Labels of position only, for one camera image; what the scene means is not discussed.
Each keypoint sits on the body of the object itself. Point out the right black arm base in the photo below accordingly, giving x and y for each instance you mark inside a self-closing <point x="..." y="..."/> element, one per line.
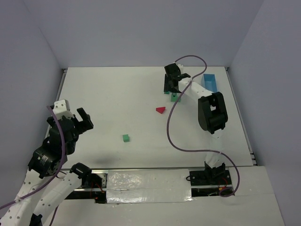
<point x="216" y="176"/>

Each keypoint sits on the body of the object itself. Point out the green windowed cube block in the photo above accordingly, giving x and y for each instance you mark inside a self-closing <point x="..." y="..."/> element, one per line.
<point x="174" y="95"/>

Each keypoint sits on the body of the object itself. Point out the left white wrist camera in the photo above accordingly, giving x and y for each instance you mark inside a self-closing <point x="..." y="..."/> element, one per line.
<point x="62" y="108"/>

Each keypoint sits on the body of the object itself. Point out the blue plastic box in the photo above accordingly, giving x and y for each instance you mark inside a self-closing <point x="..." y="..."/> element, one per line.
<point x="208" y="81"/>

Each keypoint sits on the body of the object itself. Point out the green castle notched block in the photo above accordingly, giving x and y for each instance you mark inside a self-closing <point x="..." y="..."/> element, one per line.
<point x="175" y="98"/>

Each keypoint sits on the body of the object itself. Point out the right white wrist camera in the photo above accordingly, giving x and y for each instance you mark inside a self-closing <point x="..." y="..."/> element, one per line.
<point x="180" y="66"/>

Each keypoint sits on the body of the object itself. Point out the aluminium rail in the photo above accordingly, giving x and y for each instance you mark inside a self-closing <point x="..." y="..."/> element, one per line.
<point x="162" y="168"/>

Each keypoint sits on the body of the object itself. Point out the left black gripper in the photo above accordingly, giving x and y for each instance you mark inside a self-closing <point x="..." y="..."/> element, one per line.
<point x="76" y="122"/>

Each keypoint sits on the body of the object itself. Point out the small green cube block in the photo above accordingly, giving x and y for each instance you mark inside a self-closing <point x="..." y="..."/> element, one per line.
<point x="126" y="138"/>

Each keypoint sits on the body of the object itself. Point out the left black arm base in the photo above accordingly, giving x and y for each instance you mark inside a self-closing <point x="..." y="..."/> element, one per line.
<point x="92" y="186"/>

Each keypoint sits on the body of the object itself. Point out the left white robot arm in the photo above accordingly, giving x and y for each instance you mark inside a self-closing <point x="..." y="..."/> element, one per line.
<point x="31" y="207"/>

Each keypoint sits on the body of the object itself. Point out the silver tape covered panel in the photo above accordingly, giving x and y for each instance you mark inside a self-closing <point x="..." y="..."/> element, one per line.
<point x="148" y="186"/>

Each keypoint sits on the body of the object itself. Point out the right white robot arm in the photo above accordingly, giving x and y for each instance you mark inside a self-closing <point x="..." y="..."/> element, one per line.
<point x="211" y="114"/>

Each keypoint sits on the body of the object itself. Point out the red triangular prism block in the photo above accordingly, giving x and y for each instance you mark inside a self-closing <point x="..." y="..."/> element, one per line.
<point x="161" y="110"/>

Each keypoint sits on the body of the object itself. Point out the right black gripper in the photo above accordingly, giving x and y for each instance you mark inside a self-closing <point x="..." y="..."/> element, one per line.
<point x="171" y="78"/>

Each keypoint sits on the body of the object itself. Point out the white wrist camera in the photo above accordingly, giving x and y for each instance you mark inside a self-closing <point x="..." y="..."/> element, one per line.
<point x="180" y="66"/>
<point x="62" y="108"/>

